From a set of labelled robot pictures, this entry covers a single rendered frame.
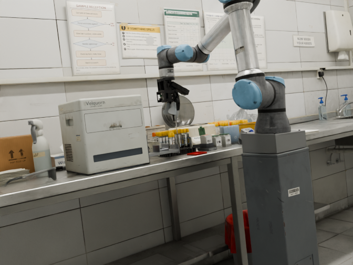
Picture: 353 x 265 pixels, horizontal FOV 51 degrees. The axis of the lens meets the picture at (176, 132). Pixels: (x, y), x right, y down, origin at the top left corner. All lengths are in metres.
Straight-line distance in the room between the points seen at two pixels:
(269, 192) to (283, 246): 0.22
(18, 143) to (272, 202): 1.10
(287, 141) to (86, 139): 0.80
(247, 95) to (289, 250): 0.64
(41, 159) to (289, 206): 1.03
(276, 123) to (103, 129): 0.70
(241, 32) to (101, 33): 1.00
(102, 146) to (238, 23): 0.72
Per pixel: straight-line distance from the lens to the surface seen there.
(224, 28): 1.74
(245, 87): 1.45
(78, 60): 2.18
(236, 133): 2.07
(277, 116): 1.57
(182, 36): 2.56
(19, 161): 1.75
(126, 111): 1.55
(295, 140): 1.61
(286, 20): 3.38
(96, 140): 1.49
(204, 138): 1.85
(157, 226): 2.44
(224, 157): 1.80
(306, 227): 1.68
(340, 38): 3.73
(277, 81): 1.58
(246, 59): 1.49
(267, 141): 1.54
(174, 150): 1.69
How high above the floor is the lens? 1.08
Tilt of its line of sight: 3 degrees down
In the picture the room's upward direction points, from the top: 6 degrees counter-clockwise
